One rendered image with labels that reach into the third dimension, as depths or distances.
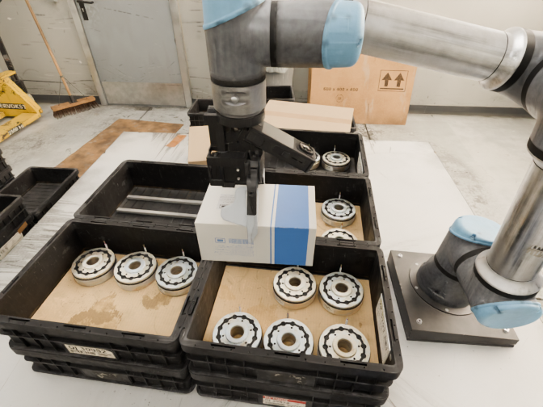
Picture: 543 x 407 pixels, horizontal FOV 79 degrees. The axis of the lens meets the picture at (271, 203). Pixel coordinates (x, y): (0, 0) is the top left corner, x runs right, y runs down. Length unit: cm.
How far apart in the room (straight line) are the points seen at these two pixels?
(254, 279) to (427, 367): 46
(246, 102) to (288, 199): 21
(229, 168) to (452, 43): 38
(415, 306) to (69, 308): 85
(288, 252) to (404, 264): 54
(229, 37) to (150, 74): 366
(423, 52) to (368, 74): 305
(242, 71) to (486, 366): 87
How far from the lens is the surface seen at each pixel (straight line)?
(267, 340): 73
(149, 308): 85
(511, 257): 74
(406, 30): 58
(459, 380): 97
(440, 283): 98
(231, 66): 44
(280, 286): 80
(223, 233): 56
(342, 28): 43
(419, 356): 96
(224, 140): 50
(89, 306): 91
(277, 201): 59
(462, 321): 101
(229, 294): 83
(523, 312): 82
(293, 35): 43
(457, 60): 62
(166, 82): 405
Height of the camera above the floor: 150
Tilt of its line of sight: 38 degrees down
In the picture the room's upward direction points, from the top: straight up
